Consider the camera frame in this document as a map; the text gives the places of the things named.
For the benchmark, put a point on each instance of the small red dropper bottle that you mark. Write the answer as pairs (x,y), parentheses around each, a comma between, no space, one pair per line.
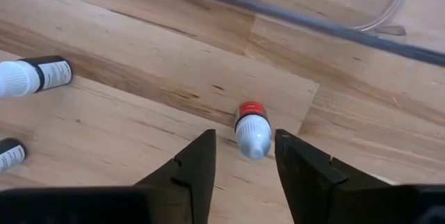
(253,137)

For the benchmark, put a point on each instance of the small white-capped dropper bottle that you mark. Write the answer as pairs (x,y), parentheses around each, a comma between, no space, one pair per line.
(52,74)
(10,154)

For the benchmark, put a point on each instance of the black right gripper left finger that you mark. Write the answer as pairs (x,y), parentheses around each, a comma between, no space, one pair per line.
(194,182)

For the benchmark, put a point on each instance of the clear plastic bin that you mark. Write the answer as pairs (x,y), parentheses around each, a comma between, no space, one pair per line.
(389,5)

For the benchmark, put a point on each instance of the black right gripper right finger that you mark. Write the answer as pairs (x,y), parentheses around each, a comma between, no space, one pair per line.
(313,189)

